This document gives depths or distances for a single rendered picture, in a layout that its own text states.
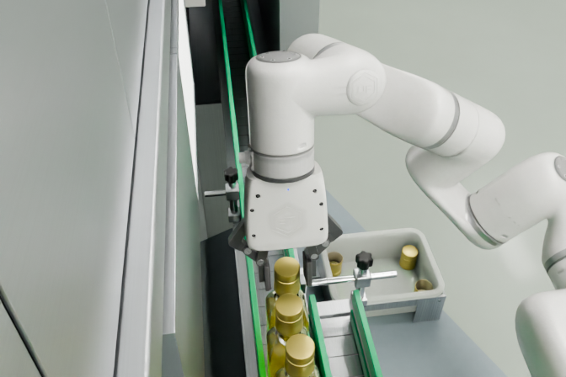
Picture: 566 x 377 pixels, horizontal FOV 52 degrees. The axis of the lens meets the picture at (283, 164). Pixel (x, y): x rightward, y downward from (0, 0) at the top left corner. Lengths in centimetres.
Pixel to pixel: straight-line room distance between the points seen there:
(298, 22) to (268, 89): 103
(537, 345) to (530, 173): 23
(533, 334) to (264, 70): 46
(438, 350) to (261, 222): 61
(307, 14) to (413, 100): 91
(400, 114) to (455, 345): 59
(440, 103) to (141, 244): 43
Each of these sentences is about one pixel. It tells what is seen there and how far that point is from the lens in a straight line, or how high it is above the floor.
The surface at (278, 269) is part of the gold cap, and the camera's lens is 77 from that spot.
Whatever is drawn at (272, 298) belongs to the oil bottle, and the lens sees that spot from 83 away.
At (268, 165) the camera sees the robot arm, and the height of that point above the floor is 133.
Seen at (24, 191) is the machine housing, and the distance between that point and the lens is 27.
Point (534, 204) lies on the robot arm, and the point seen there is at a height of 120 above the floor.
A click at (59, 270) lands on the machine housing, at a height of 153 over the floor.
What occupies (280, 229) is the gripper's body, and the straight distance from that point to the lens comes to 71.
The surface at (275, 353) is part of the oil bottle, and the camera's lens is 79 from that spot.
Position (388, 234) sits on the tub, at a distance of 126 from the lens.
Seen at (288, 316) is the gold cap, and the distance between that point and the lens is 73.
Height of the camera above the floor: 176
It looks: 41 degrees down
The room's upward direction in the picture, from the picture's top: straight up
